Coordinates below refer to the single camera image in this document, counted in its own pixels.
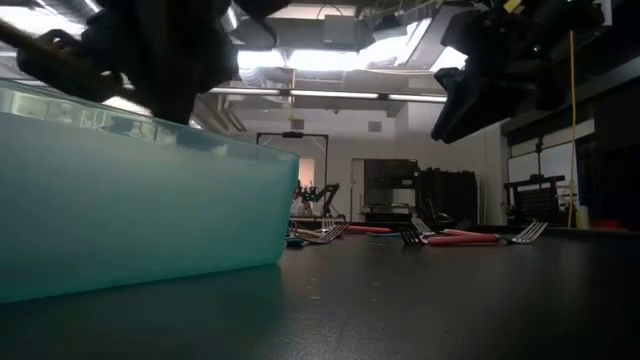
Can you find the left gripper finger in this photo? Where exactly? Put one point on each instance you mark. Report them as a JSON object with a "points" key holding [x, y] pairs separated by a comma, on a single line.
{"points": [[70, 65]]}

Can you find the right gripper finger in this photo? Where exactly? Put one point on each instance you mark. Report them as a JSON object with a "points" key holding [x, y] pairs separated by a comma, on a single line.
{"points": [[470, 115], [457, 82]]}

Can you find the small black background robot arm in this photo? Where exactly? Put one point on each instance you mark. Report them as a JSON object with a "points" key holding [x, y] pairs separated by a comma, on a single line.
{"points": [[327, 192]]}

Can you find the black cabinet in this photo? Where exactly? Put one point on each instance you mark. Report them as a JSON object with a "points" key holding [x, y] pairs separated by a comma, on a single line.
{"points": [[450, 190]]}

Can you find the black shelving unit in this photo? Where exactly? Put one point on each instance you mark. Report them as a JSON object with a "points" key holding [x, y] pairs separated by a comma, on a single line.
{"points": [[390, 175]]}

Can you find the black office chair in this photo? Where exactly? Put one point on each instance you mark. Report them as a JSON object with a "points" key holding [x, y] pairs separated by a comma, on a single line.
{"points": [[441, 216]]}

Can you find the black perforated rack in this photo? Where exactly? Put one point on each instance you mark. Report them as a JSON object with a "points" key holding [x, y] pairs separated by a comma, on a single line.
{"points": [[537, 202]]}

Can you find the long ceiling light bar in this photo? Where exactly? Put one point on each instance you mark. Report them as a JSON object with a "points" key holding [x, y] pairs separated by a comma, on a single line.
{"points": [[330, 94]]}

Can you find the grey ceiling air unit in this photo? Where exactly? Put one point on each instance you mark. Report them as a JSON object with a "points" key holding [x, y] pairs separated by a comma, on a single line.
{"points": [[340, 30]]}

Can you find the white container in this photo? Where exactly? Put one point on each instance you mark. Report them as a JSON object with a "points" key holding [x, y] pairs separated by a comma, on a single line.
{"points": [[582, 217]]}

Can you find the teal plastic bin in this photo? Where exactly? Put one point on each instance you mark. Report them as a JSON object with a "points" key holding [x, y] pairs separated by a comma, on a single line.
{"points": [[150, 210]]}

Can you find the red box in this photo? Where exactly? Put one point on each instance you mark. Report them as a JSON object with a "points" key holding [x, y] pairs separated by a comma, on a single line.
{"points": [[605, 223]]}

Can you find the person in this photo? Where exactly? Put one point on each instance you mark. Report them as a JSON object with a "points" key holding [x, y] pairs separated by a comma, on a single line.
{"points": [[301, 195]]}

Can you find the silver rectangular air duct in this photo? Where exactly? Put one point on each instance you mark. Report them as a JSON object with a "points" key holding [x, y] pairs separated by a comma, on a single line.
{"points": [[425, 45]]}

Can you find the white wall board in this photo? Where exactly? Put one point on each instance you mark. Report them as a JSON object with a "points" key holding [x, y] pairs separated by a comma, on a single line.
{"points": [[522, 170]]}

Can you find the grey wall vent grille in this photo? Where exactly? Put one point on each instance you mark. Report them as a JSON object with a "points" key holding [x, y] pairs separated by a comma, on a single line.
{"points": [[297, 124], [375, 126]]}

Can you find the black metal gantry frame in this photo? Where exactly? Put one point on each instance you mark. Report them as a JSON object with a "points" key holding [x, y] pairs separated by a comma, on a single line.
{"points": [[292, 134]]}

